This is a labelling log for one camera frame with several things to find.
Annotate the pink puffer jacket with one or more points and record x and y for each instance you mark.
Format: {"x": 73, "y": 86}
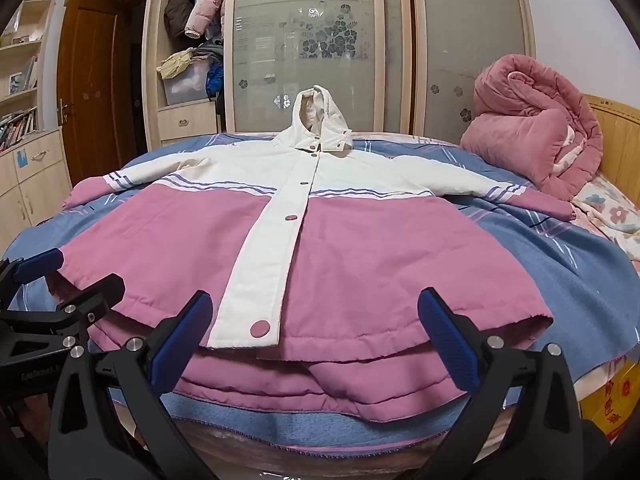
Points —
{"x": 207, "y": 5}

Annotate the picture frame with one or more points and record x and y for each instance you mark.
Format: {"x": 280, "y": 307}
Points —
{"x": 16, "y": 82}

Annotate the yellow cardboard box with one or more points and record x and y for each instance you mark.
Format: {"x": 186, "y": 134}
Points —
{"x": 620, "y": 395}

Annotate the row of books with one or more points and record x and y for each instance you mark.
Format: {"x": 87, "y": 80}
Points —
{"x": 17, "y": 127}

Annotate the blue striped blanket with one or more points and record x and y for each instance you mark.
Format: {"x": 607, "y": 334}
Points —
{"x": 550, "y": 260}

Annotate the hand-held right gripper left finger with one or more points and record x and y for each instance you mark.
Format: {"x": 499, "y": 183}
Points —
{"x": 181, "y": 335}

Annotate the pink quilt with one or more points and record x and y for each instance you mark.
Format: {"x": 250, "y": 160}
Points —
{"x": 520, "y": 125}

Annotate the dark brown jacket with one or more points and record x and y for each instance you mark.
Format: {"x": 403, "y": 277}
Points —
{"x": 177, "y": 10}

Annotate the wooden bed headboard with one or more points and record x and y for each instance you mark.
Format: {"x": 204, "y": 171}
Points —
{"x": 620, "y": 145}

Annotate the grey cloth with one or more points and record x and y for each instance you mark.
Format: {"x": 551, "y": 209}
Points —
{"x": 210, "y": 50}

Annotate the beige wardrobe with glass doors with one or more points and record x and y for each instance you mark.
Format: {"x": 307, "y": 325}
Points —
{"x": 320, "y": 10}

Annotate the beige bookshelf cabinet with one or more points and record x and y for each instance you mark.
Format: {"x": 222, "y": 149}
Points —
{"x": 40, "y": 175}

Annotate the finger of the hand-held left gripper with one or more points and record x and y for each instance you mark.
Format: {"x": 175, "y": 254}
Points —
{"x": 37, "y": 262}
{"x": 95, "y": 294}

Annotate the brown wooden door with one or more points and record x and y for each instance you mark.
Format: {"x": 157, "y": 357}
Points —
{"x": 90, "y": 85}

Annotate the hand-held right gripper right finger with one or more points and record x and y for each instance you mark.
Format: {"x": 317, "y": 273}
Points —
{"x": 450, "y": 345}

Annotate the beige crumpled cloth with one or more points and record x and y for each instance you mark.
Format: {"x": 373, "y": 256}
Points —
{"x": 175, "y": 62}

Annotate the floral bed sheet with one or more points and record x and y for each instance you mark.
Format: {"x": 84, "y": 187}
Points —
{"x": 610, "y": 212}

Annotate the clear plastic storage box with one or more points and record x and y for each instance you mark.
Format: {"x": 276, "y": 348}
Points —
{"x": 187, "y": 87}

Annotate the pink and white hooded jacket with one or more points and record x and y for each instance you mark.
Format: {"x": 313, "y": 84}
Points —
{"x": 375, "y": 260}

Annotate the blue cloth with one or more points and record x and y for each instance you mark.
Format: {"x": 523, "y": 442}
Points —
{"x": 215, "y": 80}

